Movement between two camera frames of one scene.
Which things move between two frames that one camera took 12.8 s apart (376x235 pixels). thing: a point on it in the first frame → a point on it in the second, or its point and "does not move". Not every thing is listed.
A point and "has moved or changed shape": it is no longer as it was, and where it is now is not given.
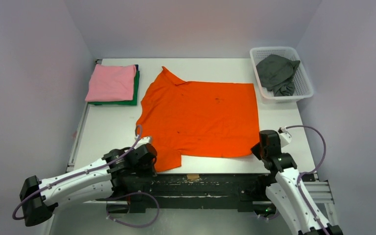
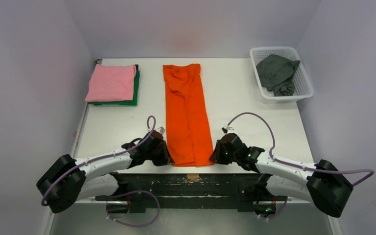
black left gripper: (150, 172) → (165, 158)
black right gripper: (257, 150) → (221, 152)
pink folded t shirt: (110, 83) does not move
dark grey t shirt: (276, 73) does not move
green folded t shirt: (125, 103) does not move
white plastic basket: (281, 75) does not move
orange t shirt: (196, 119) has moved or changed shape
